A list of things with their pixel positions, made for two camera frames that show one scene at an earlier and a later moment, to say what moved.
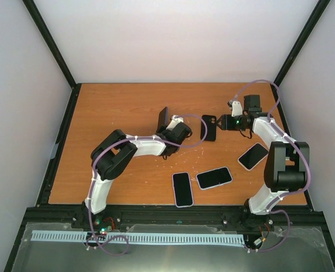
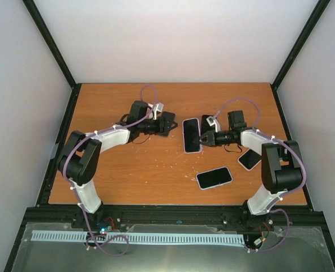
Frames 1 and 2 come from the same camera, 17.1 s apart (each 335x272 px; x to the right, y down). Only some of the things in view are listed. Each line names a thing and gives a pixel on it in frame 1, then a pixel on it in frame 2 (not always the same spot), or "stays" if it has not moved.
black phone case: [211, 122] stays
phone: [183, 190] -> [192, 134]
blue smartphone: [162, 119] stays
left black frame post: [57, 52] stays
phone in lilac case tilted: [208, 179] stays
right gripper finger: [219, 120] -> [205, 135]
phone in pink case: [252, 156] stays
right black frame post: [313, 21] stays
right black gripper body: [232, 126] -> [212, 139]
